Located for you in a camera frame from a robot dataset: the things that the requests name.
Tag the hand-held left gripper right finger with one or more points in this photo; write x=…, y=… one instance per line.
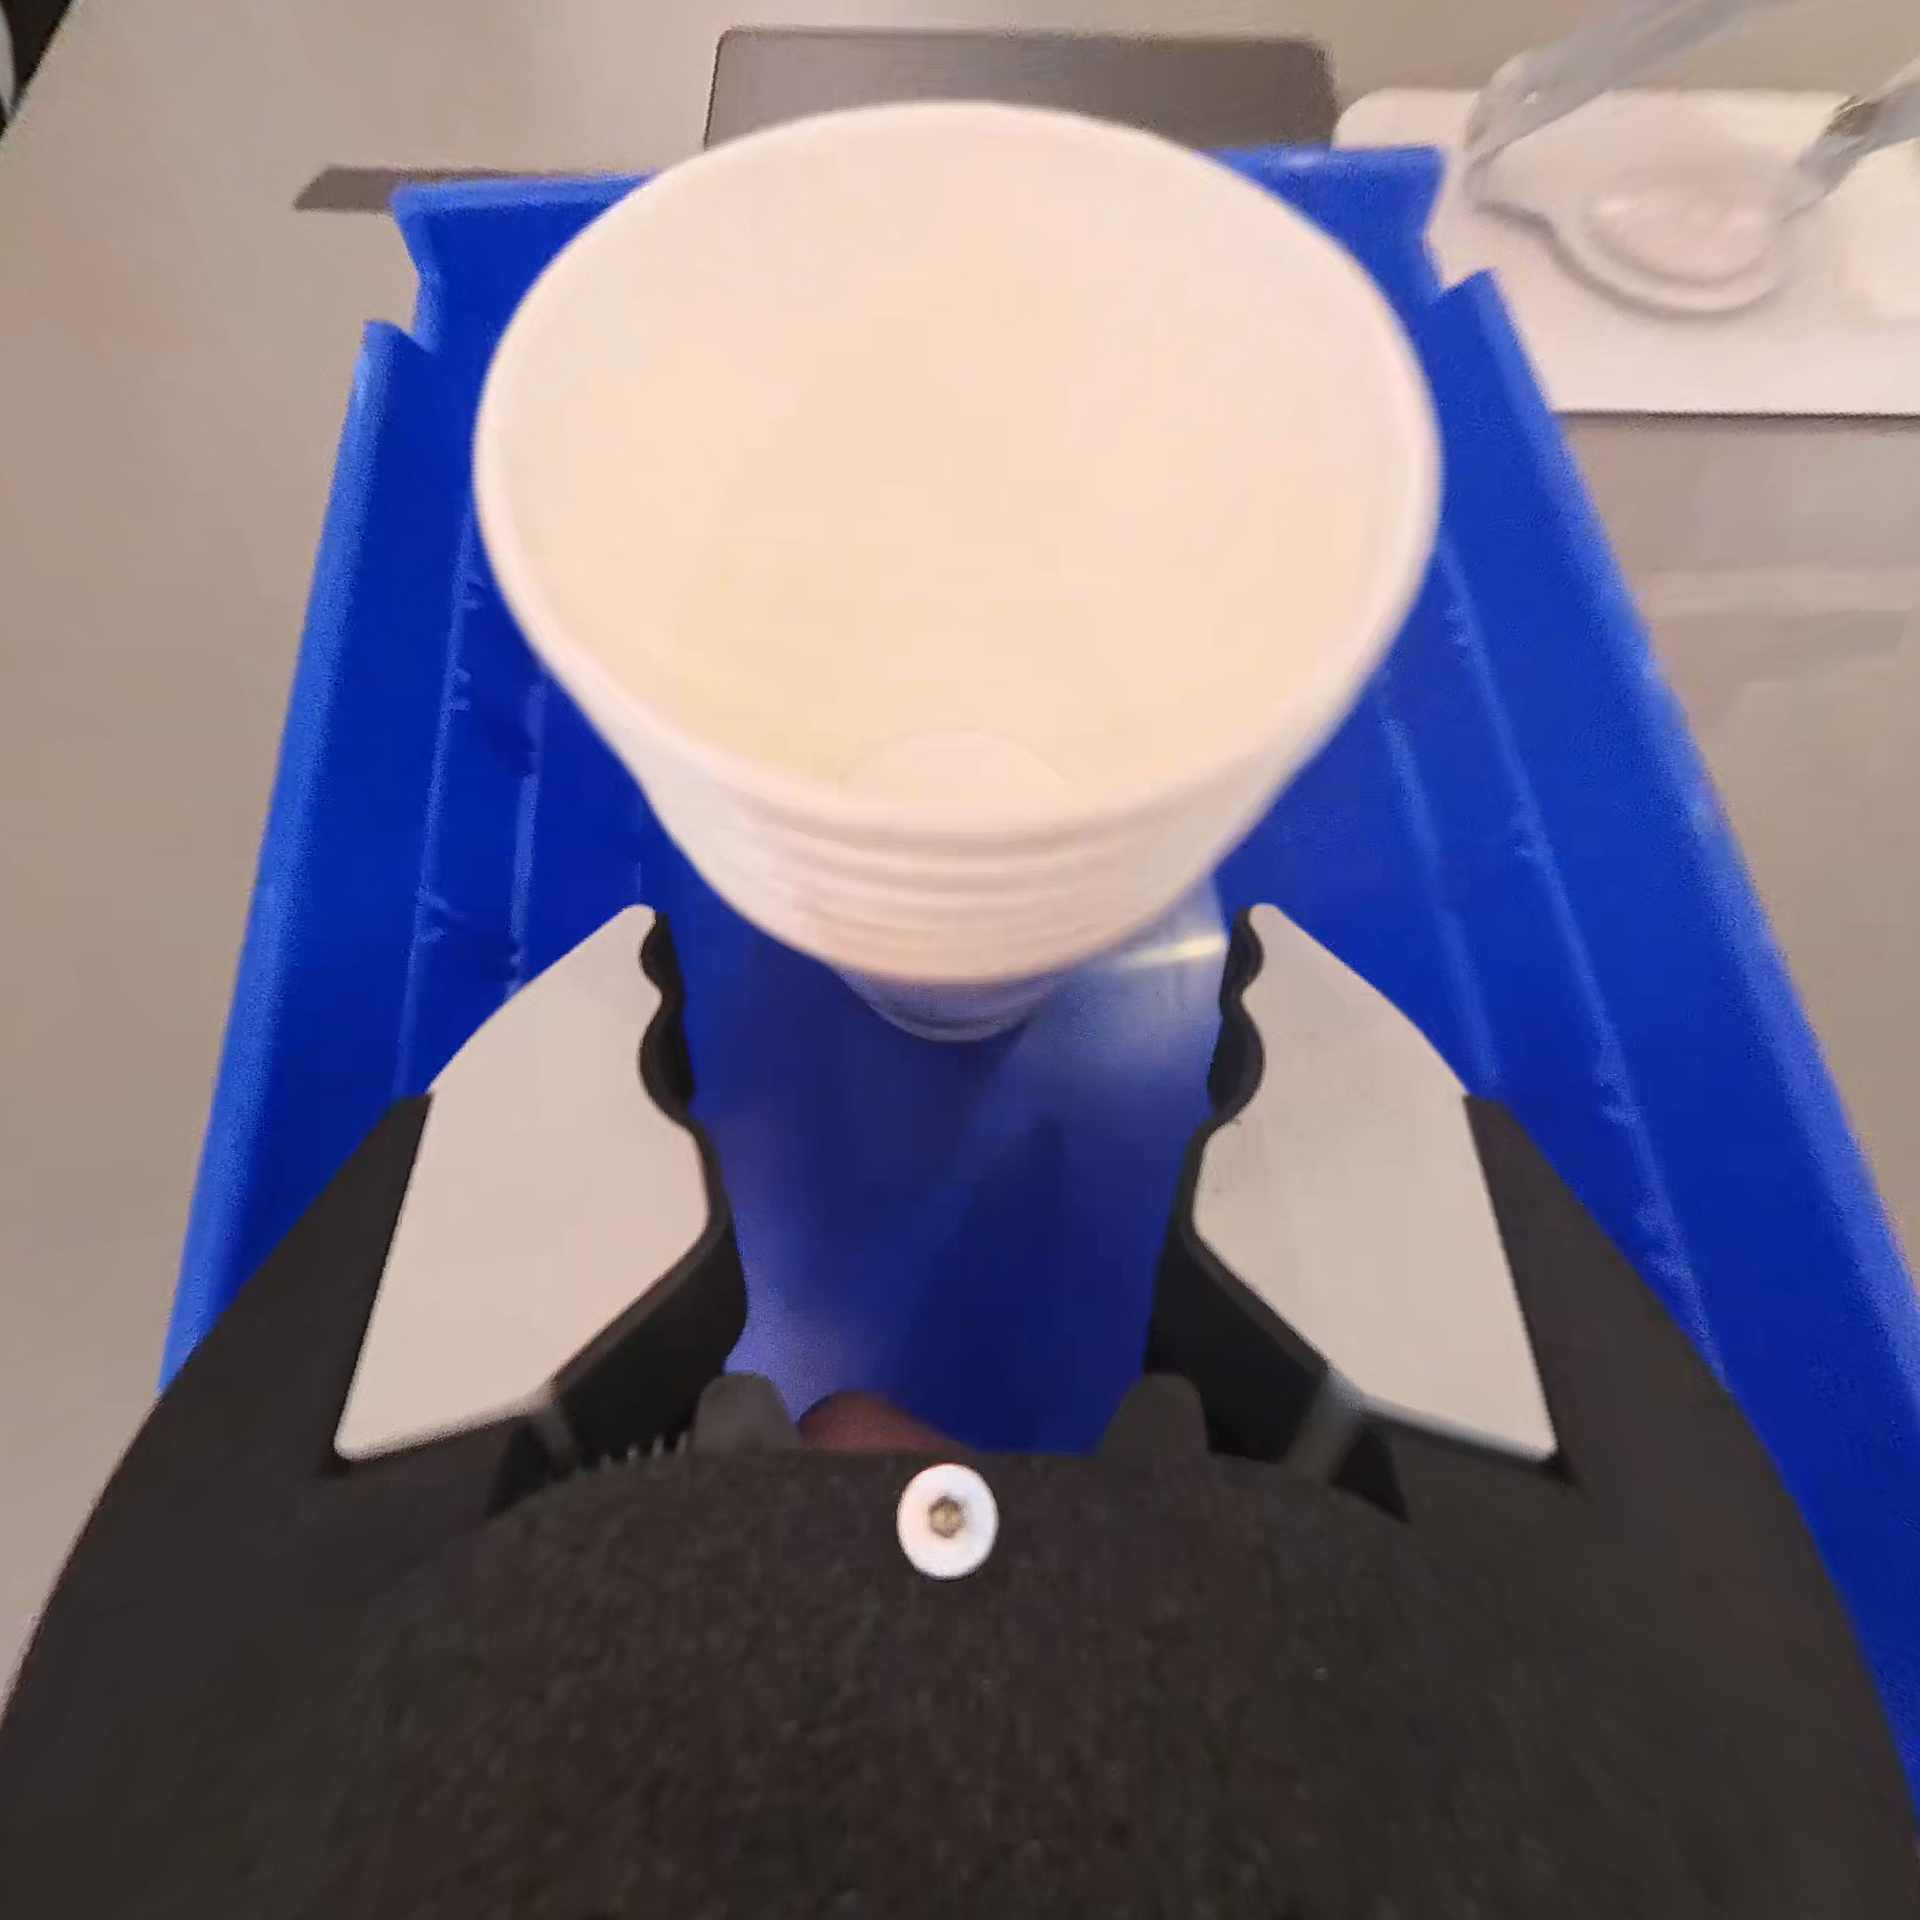
x=1366, y=1243

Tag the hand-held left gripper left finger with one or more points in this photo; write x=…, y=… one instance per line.
x=524, y=1243

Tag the blue plastic bin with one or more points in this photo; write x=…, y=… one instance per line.
x=1621, y=901

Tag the set of white paper cups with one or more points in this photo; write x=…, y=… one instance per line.
x=961, y=523

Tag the person's left hand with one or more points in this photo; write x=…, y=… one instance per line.
x=862, y=1421

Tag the instruction sheet on stand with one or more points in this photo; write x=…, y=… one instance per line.
x=1799, y=358

